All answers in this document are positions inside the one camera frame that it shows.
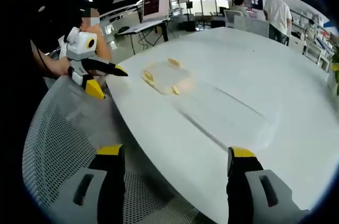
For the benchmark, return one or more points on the white mesh office chair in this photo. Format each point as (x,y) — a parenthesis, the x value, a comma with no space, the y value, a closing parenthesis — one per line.
(69,128)

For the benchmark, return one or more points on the large display screen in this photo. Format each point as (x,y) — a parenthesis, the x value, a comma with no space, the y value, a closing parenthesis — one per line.
(156,4)

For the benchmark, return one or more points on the grey desk partition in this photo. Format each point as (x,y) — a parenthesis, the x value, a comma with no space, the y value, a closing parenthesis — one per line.
(251,26)

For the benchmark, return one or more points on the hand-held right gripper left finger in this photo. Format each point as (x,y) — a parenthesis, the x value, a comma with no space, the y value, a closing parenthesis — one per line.
(87,202)

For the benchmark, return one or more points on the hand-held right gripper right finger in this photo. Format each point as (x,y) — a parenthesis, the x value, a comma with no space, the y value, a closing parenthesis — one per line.
(254,202)

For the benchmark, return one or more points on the white desk with black legs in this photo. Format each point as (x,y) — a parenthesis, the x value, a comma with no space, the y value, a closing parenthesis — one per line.
(144,26)

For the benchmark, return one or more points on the white shelving unit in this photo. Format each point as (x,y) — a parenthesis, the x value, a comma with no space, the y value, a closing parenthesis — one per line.
(317,49)

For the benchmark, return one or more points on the clear box with yellow plastic buckles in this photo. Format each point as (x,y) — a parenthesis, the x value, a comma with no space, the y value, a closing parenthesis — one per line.
(168,77)

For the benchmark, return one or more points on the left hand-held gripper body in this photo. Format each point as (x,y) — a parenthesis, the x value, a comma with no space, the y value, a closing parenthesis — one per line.
(79,42)

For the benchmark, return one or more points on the green plant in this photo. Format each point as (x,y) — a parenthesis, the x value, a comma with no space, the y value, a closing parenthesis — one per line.
(335,70)

